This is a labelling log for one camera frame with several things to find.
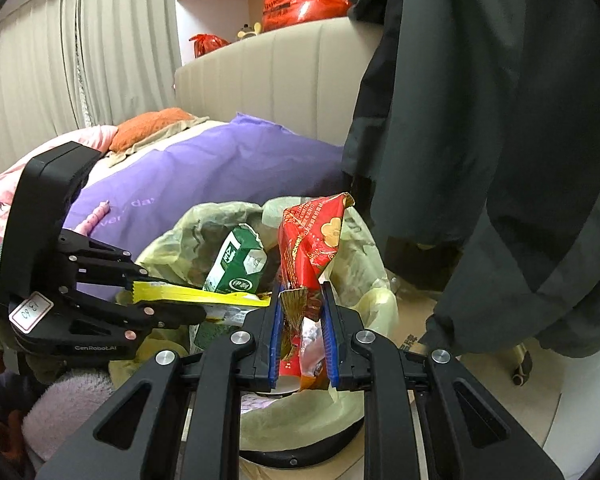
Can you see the gold leg with caster wheel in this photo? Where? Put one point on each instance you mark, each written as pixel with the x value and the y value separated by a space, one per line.
pixel 522 367

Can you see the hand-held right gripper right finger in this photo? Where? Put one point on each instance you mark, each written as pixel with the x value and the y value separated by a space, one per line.
pixel 331 345

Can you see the green milk carton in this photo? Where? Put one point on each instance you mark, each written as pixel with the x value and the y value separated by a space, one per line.
pixel 235 265

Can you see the yellow-eared toy figure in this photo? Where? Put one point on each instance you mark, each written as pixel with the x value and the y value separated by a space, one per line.
pixel 247 32

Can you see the large red plastic bag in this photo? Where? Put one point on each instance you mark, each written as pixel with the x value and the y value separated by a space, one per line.
pixel 300 2

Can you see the purple blanket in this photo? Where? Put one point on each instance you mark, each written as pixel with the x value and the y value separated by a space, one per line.
pixel 220 170

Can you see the grey pleated curtain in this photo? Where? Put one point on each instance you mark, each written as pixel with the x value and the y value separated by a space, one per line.
pixel 40 60

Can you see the beige padded headboard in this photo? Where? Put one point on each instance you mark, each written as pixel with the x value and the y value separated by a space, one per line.
pixel 280 75

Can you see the red snack wrapper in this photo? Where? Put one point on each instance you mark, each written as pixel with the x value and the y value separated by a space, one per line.
pixel 305 250

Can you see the orange pillow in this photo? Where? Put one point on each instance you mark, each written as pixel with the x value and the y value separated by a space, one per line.
pixel 145 127

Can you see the yellow-green trash bag bin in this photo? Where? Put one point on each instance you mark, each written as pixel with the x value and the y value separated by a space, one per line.
pixel 200 230

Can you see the black trash bin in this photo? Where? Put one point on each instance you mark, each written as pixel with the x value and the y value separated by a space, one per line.
pixel 300 457

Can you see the yellow snack wrapper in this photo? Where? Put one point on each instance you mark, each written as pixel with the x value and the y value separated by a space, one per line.
pixel 180 292

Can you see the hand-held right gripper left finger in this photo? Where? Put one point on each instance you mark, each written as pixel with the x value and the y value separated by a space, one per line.
pixel 276 340

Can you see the pale pink fluffy blanket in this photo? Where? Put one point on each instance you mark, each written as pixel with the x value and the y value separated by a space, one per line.
pixel 65 400

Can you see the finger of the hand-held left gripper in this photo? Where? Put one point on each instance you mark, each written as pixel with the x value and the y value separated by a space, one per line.
pixel 105 265
pixel 145 316

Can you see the dark grey jacket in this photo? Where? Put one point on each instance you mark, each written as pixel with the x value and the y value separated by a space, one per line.
pixel 480 110

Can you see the small red plastic bag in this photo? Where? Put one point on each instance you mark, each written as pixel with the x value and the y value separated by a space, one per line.
pixel 207 45

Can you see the pink caterpillar toy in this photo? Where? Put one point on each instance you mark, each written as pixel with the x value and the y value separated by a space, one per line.
pixel 97 215

